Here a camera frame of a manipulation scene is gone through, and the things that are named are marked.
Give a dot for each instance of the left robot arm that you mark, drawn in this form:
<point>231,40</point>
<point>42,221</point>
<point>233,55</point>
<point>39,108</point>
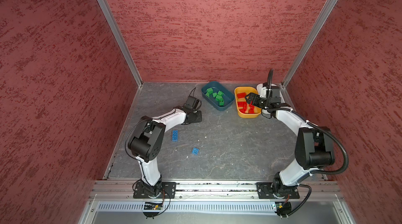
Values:
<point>144,140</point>

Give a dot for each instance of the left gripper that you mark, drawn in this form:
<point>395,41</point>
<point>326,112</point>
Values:
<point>198,120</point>

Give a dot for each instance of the teal plastic bin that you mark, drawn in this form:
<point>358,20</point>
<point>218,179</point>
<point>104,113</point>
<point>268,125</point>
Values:
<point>228,96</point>

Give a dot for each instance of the perforated metal rail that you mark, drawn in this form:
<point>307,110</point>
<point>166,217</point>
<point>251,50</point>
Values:
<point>254,208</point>

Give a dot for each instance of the red long brick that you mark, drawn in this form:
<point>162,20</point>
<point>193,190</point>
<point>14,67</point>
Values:
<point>247,110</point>
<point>241,95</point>

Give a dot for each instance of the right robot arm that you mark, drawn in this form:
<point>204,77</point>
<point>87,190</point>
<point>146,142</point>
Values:
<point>314,149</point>

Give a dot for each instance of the white plastic bin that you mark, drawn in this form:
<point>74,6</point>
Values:
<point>276,96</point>

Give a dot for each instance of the blue long brick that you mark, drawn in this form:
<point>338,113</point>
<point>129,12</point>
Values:
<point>195,151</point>

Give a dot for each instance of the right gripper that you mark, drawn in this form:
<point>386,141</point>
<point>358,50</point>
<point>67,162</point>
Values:
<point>256,97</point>

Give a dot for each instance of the red long brick bottom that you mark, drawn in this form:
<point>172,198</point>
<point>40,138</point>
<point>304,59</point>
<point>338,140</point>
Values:
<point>241,95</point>

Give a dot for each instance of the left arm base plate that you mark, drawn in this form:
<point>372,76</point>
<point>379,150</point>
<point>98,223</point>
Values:
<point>159,191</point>

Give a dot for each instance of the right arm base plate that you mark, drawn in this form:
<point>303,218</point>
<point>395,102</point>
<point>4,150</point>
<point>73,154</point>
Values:
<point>269,190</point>

